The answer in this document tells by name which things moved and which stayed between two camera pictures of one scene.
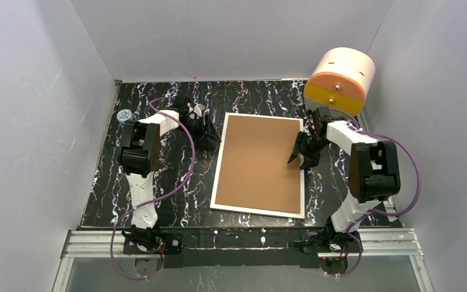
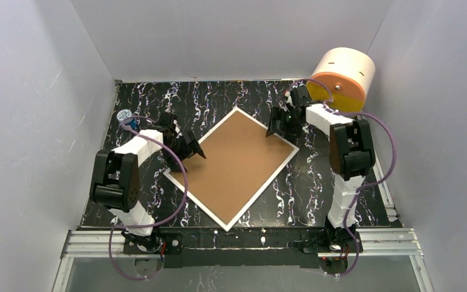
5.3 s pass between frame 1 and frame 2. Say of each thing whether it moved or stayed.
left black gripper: moved
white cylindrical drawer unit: stayed
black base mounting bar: stayed
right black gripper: moved
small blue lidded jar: stayed
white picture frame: moved
